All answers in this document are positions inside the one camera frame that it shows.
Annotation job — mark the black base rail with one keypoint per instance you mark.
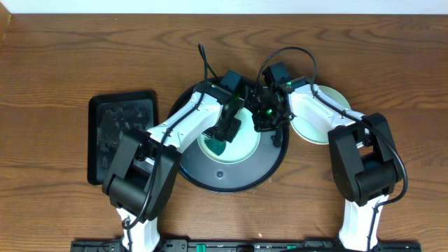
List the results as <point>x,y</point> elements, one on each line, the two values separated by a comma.
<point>181,245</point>

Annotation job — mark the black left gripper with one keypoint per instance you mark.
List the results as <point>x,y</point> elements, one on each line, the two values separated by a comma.
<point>227,128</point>

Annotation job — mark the rectangular black tray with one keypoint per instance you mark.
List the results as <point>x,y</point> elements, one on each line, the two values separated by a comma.
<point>110,117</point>

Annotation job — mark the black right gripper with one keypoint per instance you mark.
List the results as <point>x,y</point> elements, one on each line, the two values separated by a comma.
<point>262,126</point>

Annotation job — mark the green plate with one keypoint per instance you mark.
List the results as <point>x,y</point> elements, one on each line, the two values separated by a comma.
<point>315,129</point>

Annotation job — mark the green sponge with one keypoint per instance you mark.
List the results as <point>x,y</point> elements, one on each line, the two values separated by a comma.
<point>215,146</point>

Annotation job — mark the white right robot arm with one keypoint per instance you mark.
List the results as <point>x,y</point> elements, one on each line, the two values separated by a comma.
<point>366,167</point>

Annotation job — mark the mint plate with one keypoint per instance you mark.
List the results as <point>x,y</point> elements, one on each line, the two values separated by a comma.
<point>243,145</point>

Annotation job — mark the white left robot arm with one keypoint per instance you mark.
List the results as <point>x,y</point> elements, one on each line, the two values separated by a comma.
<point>141,177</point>

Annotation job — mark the round black tray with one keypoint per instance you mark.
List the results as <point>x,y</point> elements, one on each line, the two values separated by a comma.
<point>217,177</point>

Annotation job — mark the yellow plate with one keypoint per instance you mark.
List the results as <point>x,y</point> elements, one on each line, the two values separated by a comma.
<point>342,100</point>

